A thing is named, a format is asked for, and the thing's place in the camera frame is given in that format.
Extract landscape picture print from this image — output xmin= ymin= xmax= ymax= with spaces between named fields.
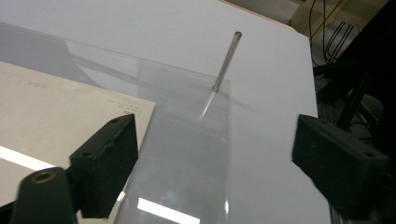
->
xmin=0 ymin=60 xmax=157 ymax=224

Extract clear acrylic photo frame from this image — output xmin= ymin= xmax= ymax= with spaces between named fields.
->
xmin=0 ymin=21 xmax=233 ymax=224

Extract yellow cable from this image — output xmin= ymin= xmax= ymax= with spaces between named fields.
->
xmin=311 ymin=0 xmax=349 ymax=40

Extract black wall cables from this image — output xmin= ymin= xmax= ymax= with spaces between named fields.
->
xmin=308 ymin=0 xmax=356 ymax=67

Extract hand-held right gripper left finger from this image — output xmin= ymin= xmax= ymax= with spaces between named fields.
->
xmin=69 ymin=113 xmax=140 ymax=219

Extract silver metal standoff pin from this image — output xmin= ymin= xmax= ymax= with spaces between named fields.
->
xmin=199 ymin=31 xmax=244 ymax=121

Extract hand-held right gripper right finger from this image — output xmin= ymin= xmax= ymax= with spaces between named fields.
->
xmin=291 ymin=114 xmax=394 ymax=220

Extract wooden desk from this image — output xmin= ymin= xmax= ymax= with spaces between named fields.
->
xmin=219 ymin=0 xmax=344 ymax=41

